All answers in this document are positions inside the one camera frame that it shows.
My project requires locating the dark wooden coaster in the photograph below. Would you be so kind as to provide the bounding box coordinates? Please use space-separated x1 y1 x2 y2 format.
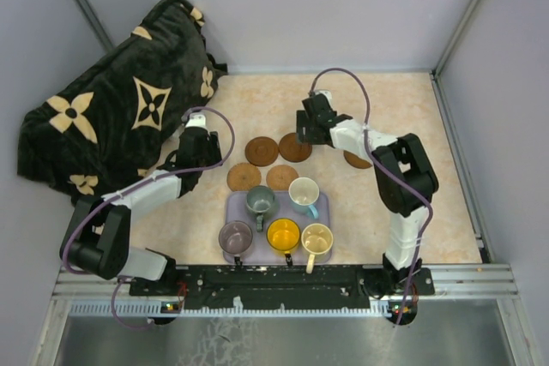
244 136 279 167
343 151 372 170
278 132 312 163

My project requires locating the woven rattan coaster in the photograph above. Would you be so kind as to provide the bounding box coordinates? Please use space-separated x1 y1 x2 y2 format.
226 163 262 191
266 165 299 190

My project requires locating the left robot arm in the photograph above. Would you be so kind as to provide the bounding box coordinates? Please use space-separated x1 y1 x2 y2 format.
59 127 222 295

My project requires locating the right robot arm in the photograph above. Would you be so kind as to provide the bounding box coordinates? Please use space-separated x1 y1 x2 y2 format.
297 90 439 294

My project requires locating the lavender plastic tray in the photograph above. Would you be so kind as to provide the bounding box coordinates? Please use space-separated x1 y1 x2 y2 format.
223 190 335 264

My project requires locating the grey green mug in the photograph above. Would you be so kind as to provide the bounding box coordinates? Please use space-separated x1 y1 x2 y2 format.
245 185 278 232

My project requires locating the black floral plush blanket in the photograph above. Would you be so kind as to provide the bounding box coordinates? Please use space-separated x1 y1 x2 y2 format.
16 0 227 200

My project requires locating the purple glass mug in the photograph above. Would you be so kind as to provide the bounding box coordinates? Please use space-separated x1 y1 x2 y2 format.
218 220 253 267

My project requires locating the yellow glass mug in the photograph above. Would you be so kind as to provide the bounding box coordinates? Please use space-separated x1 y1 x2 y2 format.
267 218 300 267

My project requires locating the cream mug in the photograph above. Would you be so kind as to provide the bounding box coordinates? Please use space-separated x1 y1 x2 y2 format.
301 223 334 274

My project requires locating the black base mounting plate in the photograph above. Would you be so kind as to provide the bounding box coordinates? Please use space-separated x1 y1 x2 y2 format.
130 264 408 310

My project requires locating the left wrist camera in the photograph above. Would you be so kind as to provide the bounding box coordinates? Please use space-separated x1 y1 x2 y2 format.
184 111 208 129

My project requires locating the white mug blue handle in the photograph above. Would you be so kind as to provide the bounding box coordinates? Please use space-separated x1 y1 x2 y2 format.
288 177 320 219

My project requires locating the aluminium frame rail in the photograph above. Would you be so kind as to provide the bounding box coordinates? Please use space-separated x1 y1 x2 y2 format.
51 262 520 320

